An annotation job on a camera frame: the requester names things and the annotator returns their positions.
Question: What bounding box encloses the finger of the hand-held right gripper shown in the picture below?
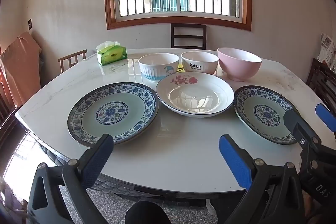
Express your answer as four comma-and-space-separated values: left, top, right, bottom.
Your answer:
316, 104, 336, 132
283, 109, 336, 161

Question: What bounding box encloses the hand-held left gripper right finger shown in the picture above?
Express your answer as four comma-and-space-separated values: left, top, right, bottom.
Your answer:
219, 134, 306, 224

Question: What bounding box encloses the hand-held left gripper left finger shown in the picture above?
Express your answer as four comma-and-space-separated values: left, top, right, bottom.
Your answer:
28, 133, 114, 224

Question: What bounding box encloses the small blue floral plate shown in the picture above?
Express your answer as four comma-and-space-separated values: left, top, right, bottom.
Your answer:
234, 85, 302, 146

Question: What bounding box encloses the large blue floral plate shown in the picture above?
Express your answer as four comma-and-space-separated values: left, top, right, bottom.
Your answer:
67, 82, 159, 148

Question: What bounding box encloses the white rose-print deep plate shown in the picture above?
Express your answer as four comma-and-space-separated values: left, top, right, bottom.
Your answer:
156, 73, 235, 117

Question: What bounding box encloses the pink bowl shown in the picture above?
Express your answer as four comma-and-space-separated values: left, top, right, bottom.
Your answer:
217, 47, 263, 82

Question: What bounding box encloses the white bowl with cartoon print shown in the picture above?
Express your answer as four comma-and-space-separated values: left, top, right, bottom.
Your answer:
138, 53, 180, 83

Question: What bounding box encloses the white bowl with black lettering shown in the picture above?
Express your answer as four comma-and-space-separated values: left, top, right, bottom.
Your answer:
181, 51, 219, 75

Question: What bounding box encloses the dark quilted table skirt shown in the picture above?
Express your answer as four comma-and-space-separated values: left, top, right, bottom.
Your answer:
39, 143, 184, 201

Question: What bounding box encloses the dark wooden furniture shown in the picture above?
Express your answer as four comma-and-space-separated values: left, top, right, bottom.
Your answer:
306, 57, 336, 114

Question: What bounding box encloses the stack of newspapers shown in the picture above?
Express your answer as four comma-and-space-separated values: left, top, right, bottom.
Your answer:
316, 32, 336, 69

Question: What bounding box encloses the dark wooden bench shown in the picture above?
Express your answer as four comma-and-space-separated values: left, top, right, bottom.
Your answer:
0, 90, 21, 156

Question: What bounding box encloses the green tissue pack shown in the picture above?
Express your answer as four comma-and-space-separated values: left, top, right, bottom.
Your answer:
96, 41, 128, 66

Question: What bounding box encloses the light wooden chair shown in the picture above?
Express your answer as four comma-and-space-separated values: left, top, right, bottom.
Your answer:
58, 49, 88, 73

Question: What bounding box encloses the orange cloth cover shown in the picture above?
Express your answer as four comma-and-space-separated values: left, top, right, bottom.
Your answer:
0, 31, 42, 107

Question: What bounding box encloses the dark wooden chair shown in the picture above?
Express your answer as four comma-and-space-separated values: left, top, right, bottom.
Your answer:
171, 23, 207, 49

